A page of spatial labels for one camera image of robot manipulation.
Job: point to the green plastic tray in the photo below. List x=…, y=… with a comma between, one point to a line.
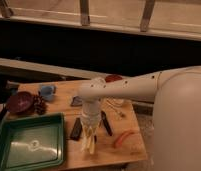
x=32, y=143

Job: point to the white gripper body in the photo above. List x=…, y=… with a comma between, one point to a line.
x=91, y=116

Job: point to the dark grape bunch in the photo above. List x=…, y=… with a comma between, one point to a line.
x=39, y=105

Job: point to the wooden table board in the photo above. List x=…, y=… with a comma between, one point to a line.
x=132, y=149

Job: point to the white paper cup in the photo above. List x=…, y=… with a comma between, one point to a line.
x=118, y=102

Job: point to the red bowl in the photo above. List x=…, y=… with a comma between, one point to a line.
x=112, y=78

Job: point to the blue plastic cup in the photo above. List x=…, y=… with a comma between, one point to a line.
x=47, y=92

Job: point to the grey crumpled cloth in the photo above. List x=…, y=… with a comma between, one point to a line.
x=76, y=101

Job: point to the black rectangular block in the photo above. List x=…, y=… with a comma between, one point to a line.
x=76, y=130

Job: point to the orange carrot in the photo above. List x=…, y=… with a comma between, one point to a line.
x=120, y=139

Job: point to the purple bowl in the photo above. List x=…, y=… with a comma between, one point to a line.
x=20, y=102

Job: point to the black handled knife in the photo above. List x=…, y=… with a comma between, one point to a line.
x=106, y=123

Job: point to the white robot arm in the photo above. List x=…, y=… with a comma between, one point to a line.
x=176, y=95

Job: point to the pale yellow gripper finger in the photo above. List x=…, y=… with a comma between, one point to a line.
x=88, y=142

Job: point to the metal fork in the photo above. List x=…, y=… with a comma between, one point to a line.
x=120, y=113

